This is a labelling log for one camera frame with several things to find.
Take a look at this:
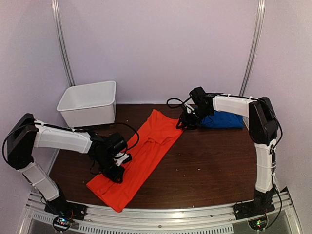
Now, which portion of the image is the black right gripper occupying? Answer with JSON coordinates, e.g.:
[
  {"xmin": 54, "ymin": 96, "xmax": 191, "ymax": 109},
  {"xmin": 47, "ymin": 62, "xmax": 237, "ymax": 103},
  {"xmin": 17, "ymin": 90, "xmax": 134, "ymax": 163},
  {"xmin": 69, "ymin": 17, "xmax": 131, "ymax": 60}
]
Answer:
[{"xmin": 177, "ymin": 106, "xmax": 212, "ymax": 131}]

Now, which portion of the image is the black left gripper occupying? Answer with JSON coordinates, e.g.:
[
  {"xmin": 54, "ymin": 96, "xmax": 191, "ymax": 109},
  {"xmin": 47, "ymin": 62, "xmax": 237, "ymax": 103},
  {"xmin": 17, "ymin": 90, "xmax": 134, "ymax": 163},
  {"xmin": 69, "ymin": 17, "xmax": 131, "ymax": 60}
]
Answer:
[{"xmin": 95, "ymin": 154, "xmax": 125, "ymax": 185}]

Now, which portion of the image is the orange t-shirt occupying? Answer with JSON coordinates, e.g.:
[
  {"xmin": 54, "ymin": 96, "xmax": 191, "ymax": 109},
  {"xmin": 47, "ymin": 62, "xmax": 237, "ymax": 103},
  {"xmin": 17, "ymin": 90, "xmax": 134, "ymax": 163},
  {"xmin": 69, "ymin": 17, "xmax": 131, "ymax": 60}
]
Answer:
[{"xmin": 86, "ymin": 109, "xmax": 183, "ymax": 213}]

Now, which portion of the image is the blue pleated skirt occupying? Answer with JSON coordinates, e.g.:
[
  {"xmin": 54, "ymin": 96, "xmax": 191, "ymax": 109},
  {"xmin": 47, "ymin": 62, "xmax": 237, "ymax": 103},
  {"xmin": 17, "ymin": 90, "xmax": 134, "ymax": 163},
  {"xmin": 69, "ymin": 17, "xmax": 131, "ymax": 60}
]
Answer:
[{"xmin": 187, "ymin": 107, "xmax": 244, "ymax": 129}]

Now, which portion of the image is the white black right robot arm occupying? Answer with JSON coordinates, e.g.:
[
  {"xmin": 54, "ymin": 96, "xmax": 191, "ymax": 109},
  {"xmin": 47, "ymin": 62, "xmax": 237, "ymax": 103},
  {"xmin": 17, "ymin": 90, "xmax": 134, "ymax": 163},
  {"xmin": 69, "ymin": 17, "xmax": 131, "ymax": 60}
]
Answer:
[{"xmin": 176, "ymin": 87, "xmax": 282, "ymax": 215}]

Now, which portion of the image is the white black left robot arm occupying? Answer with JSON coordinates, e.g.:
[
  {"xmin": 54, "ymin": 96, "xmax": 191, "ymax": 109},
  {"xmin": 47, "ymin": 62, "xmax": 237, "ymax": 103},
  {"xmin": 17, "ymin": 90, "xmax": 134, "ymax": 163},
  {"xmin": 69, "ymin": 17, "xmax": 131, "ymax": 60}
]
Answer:
[{"xmin": 1, "ymin": 113, "xmax": 132, "ymax": 216}]

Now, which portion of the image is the white plastic laundry bin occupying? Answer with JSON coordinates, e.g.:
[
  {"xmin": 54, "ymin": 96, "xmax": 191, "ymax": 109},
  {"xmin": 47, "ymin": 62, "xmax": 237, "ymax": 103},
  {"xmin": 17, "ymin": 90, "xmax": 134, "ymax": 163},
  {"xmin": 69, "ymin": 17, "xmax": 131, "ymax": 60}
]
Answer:
[{"xmin": 57, "ymin": 81, "xmax": 117, "ymax": 128}]

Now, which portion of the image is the left round circuit board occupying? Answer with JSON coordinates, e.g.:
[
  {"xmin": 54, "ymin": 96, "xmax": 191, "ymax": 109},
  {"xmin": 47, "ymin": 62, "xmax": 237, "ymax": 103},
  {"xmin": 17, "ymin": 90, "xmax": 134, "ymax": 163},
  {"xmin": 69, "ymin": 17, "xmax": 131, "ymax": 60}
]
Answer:
[{"xmin": 52, "ymin": 216, "xmax": 74, "ymax": 233}]

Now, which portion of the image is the round circuit board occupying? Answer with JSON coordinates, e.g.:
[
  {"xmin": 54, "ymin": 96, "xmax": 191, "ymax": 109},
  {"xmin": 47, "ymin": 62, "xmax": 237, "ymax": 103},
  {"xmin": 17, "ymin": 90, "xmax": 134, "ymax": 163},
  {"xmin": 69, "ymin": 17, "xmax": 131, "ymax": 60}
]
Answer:
[
  {"xmin": 248, "ymin": 217, "xmax": 268, "ymax": 231},
  {"xmin": 52, "ymin": 216, "xmax": 74, "ymax": 233}
]

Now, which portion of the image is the right round circuit board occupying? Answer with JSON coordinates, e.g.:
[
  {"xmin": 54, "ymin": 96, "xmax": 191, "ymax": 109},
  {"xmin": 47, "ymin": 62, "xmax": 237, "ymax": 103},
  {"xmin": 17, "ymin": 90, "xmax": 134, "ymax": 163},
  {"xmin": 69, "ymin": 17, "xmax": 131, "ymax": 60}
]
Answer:
[{"xmin": 248, "ymin": 217, "xmax": 268, "ymax": 231}]

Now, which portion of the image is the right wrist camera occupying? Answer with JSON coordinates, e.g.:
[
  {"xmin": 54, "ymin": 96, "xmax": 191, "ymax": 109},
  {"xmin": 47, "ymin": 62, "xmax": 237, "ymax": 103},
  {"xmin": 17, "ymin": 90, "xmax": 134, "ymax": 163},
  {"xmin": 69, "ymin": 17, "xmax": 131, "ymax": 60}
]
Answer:
[{"xmin": 184, "ymin": 103, "xmax": 194, "ymax": 114}]

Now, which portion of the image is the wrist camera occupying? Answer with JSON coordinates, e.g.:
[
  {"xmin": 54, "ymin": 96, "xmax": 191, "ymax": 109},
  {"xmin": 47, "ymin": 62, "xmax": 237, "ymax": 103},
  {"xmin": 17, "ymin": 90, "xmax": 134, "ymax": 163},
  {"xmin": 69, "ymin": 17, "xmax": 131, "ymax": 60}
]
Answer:
[
  {"xmin": 113, "ymin": 153, "xmax": 132, "ymax": 166},
  {"xmin": 184, "ymin": 103, "xmax": 194, "ymax": 114}
]

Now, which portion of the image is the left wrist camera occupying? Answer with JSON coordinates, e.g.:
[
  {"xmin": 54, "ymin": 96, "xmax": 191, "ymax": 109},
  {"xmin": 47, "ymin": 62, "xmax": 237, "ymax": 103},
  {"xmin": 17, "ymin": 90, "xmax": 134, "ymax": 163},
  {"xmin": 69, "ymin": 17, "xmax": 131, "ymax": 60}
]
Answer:
[{"xmin": 113, "ymin": 153, "xmax": 132, "ymax": 166}]

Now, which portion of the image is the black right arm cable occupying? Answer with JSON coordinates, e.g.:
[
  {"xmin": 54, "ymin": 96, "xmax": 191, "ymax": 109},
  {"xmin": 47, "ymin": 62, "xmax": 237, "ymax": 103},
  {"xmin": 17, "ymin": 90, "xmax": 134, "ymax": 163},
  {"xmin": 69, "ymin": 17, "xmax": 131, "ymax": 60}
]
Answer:
[{"xmin": 167, "ymin": 97, "xmax": 193, "ymax": 110}]

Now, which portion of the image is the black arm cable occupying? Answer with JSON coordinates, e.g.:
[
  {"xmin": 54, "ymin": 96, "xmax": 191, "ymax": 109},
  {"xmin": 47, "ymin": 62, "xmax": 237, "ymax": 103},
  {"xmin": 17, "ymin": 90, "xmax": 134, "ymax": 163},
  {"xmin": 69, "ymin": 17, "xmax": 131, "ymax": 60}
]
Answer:
[
  {"xmin": 167, "ymin": 97, "xmax": 193, "ymax": 110},
  {"xmin": 73, "ymin": 122, "xmax": 141, "ymax": 152}
]

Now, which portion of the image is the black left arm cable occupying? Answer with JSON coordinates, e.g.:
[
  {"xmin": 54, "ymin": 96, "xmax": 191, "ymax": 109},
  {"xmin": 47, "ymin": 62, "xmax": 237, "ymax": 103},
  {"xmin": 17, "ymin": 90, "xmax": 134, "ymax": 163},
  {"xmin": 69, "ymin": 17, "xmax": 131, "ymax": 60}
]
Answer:
[{"xmin": 73, "ymin": 122, "xmax": 141, "ymax": 152}]

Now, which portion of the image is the aluminium front rail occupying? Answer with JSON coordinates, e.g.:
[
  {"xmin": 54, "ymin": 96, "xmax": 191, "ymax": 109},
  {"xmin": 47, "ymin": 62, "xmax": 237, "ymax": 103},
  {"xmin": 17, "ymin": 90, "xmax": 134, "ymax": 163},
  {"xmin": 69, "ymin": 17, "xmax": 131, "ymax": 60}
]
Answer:
[{"xmin": 17, "ymin": 191, "xmax": 303, "ymax": 234}]

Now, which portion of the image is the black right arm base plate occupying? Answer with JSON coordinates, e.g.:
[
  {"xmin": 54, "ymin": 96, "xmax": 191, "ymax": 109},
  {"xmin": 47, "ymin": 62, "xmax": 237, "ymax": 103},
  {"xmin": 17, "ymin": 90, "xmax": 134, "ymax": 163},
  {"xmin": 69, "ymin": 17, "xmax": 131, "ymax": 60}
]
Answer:
[{"xmin": 233, "ymin": 196, "xmax": 275, "ymax": 220}]

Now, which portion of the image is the aluminium frame post right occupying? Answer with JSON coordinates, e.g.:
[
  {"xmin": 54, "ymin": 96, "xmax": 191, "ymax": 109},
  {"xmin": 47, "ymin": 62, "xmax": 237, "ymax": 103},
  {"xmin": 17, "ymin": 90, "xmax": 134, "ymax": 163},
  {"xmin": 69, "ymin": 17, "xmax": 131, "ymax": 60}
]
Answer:
[{"xmin": 239, "ymin": 0, "xmax": 266, "ymax": 96}]

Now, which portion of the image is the aluminium frame post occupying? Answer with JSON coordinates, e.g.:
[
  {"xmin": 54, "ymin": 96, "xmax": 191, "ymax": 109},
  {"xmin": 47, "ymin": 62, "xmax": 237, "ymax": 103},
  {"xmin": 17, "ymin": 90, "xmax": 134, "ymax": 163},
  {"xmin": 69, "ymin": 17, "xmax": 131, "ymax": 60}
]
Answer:
[
  {"xmin": 51, "ymin": 0, "xmax": 75, "ymax": 87},
  {"xmin": 239, "ymin": 0, "xmax": 266, "ymax": 96}
]

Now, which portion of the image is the aluminium frame post left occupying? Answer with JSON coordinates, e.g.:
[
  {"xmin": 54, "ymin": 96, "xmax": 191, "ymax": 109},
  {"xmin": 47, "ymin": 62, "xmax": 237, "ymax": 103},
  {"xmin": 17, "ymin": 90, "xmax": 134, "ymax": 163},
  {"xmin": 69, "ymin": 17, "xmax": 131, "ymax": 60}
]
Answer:
[{"xmin": 51, "ymin": 0, "xmax": 75, "ymax": 87}]

